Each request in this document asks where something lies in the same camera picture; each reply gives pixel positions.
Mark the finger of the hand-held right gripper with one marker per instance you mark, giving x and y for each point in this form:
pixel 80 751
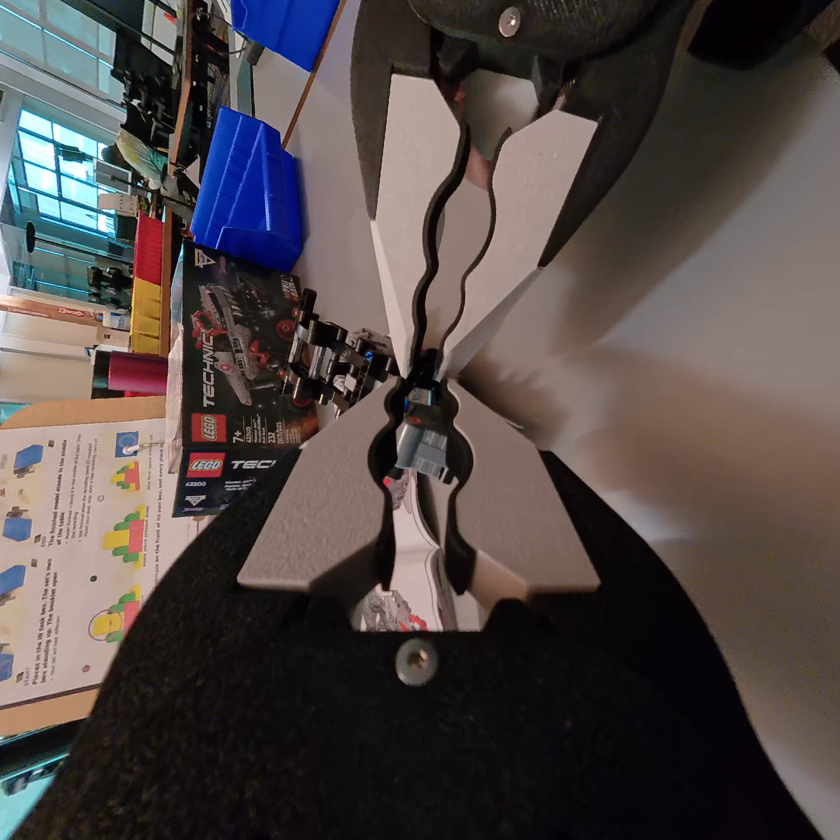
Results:
pixel 525 197
pixel 410 197

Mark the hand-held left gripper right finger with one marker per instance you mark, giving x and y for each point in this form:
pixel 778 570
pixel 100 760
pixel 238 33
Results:
pixel 525 518

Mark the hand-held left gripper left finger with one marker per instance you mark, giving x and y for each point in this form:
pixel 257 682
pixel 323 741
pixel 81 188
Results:
pixel 315 518

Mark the black grey toy truck chassis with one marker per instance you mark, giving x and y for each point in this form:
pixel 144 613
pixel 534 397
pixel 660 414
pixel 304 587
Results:
pixel 341 367

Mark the person's right forearm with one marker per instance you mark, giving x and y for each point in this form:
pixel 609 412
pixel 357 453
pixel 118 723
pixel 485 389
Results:
pixel 761 29

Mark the grey desk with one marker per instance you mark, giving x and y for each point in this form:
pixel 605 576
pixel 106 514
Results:
pixel 689 328

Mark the person's right hand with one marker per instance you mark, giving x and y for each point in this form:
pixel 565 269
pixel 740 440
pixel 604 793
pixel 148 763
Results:
pixel 478 167

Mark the open instruction booklet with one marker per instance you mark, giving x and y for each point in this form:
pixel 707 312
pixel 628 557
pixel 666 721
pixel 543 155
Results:
pixel 413 525

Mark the small blue storage bin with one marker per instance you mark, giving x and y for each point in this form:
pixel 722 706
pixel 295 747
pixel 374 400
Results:
pixel 249 190

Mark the black toy set box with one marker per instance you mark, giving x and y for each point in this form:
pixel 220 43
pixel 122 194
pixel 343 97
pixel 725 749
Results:
pixel 223 367

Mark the white board stand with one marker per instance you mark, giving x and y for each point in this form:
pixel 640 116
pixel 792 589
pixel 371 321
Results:
pixel 141 448

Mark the large blue storage bin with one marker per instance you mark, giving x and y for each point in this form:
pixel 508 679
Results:
pixel 289 26

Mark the maroon tumbler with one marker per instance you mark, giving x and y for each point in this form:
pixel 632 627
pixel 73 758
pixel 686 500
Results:
pixel 131 374

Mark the yellow storage bin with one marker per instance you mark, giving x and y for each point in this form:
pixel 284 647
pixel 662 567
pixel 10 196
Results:
pixel 145 318

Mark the red storage bin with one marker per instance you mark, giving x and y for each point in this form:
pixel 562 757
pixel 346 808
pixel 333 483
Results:
pixel 149 246

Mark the wooden display board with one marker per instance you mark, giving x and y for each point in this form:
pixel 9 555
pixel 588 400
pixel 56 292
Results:
pixel 39 413

